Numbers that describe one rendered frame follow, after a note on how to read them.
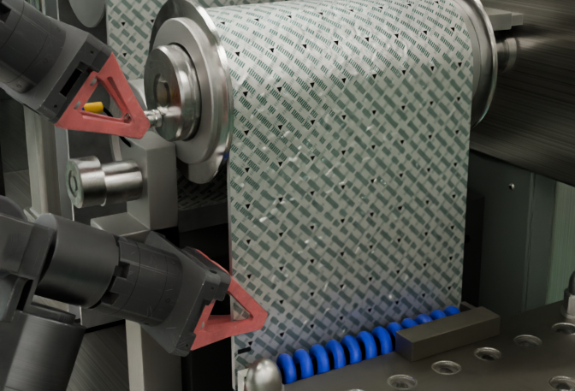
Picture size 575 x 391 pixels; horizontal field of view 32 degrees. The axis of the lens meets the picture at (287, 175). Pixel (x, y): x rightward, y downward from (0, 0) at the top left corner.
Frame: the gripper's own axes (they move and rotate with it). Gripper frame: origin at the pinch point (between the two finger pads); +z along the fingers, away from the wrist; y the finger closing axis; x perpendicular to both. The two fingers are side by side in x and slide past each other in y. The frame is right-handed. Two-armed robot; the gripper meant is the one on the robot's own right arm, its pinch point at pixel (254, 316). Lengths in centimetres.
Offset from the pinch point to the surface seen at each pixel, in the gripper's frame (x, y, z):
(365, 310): 3.4, 0.3, 10.4
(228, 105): 14.7, 1.2, -10.9
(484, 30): 29.4, 0.0, 10.0
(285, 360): -2.1, 2.6, 2.7
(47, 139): 0, -75, 8
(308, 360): -1.4, 3.3, 4.3
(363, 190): 12.8, 0.3, 4.7
